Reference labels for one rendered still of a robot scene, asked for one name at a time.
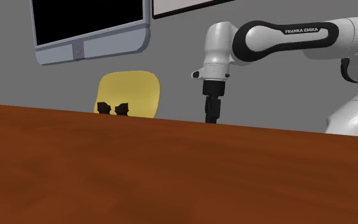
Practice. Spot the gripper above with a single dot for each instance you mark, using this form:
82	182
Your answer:
213	87

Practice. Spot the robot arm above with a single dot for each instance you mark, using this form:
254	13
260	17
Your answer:
217	46

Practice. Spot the yellow chair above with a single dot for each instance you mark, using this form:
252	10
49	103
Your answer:
135	90

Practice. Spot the dark brown lumpy object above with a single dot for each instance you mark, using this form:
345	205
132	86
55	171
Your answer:
122	109
104	108

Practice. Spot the brown wooden table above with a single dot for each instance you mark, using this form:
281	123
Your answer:
166	173

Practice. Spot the grey computer monitor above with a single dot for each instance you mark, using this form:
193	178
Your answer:
110	42

